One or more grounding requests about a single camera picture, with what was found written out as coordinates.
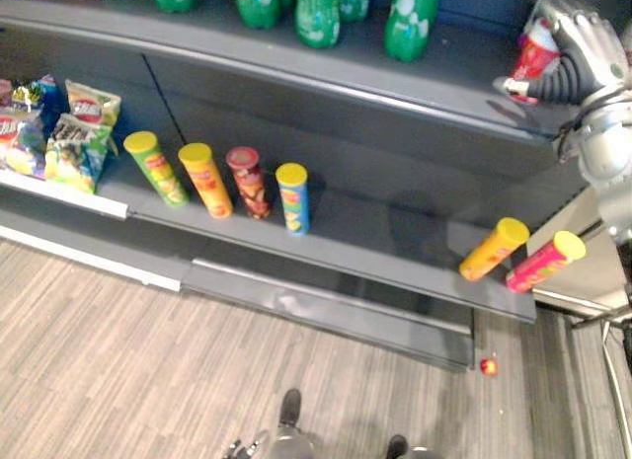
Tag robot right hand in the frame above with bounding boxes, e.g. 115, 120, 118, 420
493, 0, 632, 106

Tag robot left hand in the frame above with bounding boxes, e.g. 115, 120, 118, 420
221, 430, 269, 459

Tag pink chips can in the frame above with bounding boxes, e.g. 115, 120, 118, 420
505, 230, 588, 295

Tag yellow orange chips can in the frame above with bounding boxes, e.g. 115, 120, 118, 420
458, 216, 531, 282

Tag gray metal shelf unit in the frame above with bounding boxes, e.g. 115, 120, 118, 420
0, 0, 589, 374

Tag blue chips can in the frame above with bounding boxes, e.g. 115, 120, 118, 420
275, 162, 312, 237

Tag dark red chips can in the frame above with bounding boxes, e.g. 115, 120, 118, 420
225, 146, 273, 220

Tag green chips can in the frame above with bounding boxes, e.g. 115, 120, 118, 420
122, 130, 191, 208

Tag white shelf price strip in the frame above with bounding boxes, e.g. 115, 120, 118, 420
0, 170, 130, 221

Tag silver robot left leg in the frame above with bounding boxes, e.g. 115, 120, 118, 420
265, 425, 316, 459

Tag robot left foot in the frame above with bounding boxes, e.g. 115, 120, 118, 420
277, 388, 303, 429

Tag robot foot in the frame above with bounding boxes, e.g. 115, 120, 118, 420
384, 433, 410, 459
277, 388, 303, 429

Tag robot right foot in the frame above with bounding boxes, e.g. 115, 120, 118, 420
384, 433, 410, 459

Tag beige cart table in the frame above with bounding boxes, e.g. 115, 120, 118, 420
531, 187, 632, 325

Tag green Ruffles chip bag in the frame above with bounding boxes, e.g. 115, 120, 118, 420
43, 113, 114, 195

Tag light green chip bag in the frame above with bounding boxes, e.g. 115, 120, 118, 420
64, 78, 122, 130

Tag blue yellow chip bag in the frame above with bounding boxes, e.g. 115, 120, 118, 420
0, 108, 48, 180

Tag dark blue chip bag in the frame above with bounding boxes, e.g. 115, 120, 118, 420
12, 73, 64, 134

